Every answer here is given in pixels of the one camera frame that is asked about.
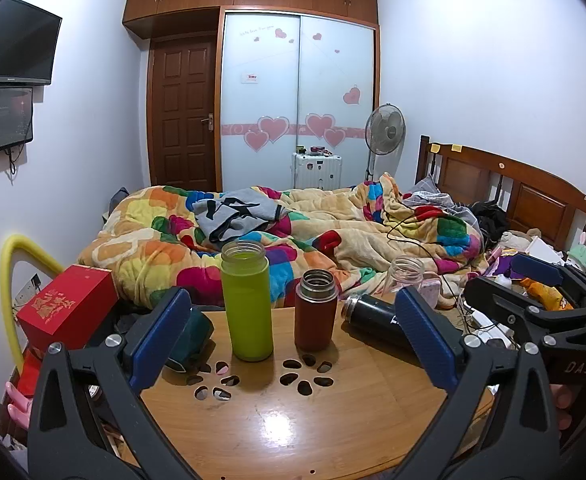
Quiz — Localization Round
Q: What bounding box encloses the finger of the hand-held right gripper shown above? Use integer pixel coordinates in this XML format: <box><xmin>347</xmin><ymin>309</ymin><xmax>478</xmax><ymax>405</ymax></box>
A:
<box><xmin>466</xmin><ymin>276</ymin><xmax>586</xmax><ymax>344</ymax></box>
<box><xmin>516</xmin><ymin>252</ymin><xmax>586</xmax><ymax>312</ymax></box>

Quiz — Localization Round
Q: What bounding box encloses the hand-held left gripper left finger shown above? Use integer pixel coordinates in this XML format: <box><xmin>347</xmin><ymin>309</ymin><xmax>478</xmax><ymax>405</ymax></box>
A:
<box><xmin>27</xmin><ymin>286</ymin><xmax>194</xmax><ymax>480</ymax></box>

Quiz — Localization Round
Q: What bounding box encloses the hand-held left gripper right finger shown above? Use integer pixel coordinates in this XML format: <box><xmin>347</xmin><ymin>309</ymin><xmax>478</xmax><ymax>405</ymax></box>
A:
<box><xmin>394</xmin><ymin>287</ymin><xmax>561</xmax><ymax>480</ymax></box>

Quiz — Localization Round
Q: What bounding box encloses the dark green cup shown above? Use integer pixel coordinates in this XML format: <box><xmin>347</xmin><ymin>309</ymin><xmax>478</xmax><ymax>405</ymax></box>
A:
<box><xmin>165</xmin><ymin>305</ymin><xmax>215</xmax><ymax>374</ymax></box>

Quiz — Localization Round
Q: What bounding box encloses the red-brown thermos cup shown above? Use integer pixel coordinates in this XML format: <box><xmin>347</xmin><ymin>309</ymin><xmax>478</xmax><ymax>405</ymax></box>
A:
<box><xmin>294</xmin><ymin>269</ymin><xmax>337</xmax><ymax>353</ymax></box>

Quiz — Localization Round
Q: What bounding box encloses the person's right hand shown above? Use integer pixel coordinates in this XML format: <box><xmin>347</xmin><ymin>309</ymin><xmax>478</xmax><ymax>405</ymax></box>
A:
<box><xmin>550</xmin><ymin>383</ymin><xmax>575</xmax><ymax>434</ymax></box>

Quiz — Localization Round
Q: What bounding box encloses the white box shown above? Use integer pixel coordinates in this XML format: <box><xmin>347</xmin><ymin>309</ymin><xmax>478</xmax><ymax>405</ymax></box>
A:
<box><xmin>524</xmin><ymin>235</ymin><xmax>565</xmax><ymax>264</ymax></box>

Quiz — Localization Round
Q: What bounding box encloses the orange packet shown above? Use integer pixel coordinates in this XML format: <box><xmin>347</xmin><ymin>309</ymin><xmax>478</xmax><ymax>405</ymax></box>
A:
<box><xmin>520</xmin><ymin>277</ymin><xmax>575</xmax><ymax>312</ymax></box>

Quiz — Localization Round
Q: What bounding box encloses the white power strip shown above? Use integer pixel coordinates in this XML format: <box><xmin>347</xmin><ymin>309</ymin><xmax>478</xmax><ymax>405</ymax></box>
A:
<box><xmin>464</xmin><ymin>305</ymin><xmax>518</xmax><ymax>352</ymax></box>

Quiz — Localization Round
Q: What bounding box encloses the green and white plush toy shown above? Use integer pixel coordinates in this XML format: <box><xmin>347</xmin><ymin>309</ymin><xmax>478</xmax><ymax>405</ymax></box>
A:
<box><xmin>566</xmin><ymin>232</ymin><xmax>586</xmax><ymax>277</ymax></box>

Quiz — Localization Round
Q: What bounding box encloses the black bottle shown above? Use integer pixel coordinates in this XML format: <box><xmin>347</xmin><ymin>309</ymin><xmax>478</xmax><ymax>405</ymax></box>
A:
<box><xmin>341</xmin><ymin>294</ymin><xmax>424</xmax><ymax>354</ymax></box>

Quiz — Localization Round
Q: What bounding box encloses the black clothing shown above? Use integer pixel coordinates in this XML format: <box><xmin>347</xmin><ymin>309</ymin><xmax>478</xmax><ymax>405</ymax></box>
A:
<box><xmin>472</xmin><ymin>200</ymin><xmax>512</xmax><ymax>252</ymax></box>

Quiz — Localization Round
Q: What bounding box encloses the clear glass jar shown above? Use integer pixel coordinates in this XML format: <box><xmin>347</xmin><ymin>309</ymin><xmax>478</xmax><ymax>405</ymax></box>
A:
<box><xmin>380</xmin><ymin>256</ymin><xmax>427</xmax><ymax>302</ymax></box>

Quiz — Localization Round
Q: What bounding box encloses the wooden bed headboard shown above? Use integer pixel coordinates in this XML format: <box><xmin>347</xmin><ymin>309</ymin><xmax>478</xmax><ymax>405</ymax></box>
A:
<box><xmin>415</xmin><ymin>135</ymin><xmax>586</xmax><ymax>252</ymax></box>

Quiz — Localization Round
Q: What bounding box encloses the red gift box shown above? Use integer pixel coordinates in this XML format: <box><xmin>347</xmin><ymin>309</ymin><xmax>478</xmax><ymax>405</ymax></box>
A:
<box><xmin>16</xmin><ymin>264</ymin><xmax>120</xmax><ymax>352</ymax></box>

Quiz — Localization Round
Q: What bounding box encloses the colourful patchwork blanket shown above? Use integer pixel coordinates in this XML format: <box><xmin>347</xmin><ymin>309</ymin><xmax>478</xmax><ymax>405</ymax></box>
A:
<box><xmin>77</xmin><ymin>172</ymin><xmax>485</xmax><ymax>309</ymax></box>

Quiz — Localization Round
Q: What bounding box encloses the grey striped cloth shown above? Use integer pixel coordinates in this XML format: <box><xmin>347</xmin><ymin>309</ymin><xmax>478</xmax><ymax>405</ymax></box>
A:
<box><xmin>407</xmin><ymin>175</ymin><xmax>480</xmax><ymax>222</ymax></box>

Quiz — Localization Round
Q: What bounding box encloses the grey and black garment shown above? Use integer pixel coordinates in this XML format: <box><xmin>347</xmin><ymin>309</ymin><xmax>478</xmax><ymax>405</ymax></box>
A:
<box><xmin>191</xmin><ymin>187</ymin><xmax>292</xmax><ymax>249</ymax></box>

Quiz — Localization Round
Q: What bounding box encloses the pink plastic item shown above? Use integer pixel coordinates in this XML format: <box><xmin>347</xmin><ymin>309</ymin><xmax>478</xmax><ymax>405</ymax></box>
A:
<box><xmin>4</xmin><ymin>381</ymin><xmax>34</xmax><ymax>429</ymax></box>

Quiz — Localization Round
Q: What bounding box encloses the yellow foam tube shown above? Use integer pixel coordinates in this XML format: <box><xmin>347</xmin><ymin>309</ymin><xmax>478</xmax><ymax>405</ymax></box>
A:
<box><xmin>0</xmin><ymin>234</ymin><xmax>67</xmax><ymax>372</ymax></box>

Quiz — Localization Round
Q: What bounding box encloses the white suitcase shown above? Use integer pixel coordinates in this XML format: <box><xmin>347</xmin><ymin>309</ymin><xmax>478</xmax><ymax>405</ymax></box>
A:
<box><xmin>292</xmin><ymin>152</ymin><xmax>343</xmax><ymax>192</ymax></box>

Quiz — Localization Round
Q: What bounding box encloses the black standing fan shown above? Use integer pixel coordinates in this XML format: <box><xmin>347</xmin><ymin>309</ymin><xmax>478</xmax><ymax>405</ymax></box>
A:
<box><xmin>364</xmin><ymin>104</ymin><xmax>407</xmax><ymax>184</ymax></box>

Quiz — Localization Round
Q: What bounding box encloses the brown wooden door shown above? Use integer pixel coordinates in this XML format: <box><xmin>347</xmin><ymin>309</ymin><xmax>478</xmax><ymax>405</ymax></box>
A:
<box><xmin>148</xmin><ymin>35</ymin><xmax>220</xmax><ymax>189</ymax></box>

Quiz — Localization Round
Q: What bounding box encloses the wooden wardrobe with heart stickers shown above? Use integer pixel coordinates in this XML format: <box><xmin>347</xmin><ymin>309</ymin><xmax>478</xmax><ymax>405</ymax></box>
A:
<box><xmin>123</xmin><ymin>0</ymin><xmax>380</xmax><ymax>196</ymax></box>

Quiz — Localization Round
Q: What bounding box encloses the black cable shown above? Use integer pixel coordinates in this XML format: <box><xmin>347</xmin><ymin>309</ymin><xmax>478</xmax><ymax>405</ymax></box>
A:
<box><xmin>384</xmin><ymin>200</ymin><xmax>476</xmax><ymax>307</ymax></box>

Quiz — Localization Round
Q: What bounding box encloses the wall socket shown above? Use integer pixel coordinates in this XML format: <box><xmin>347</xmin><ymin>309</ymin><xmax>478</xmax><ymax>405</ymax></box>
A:
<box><xmin>15</xmin><ymin>272</ymin><xmax>43</xmax><ymax>307</ymax></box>

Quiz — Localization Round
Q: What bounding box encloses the small black wall monitor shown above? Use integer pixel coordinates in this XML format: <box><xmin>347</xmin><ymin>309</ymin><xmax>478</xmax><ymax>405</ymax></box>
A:
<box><xmin>0</xmin><ymin>86</ymin><xmax>34</xmax><ymax>158</ymax></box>

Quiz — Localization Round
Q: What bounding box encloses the black wall television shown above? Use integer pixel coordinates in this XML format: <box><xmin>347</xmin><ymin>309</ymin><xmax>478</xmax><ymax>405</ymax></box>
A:
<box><xmin>0</xmin><ymin>0</ymin><xmax>63</xmax><ymax>86</ymax></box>

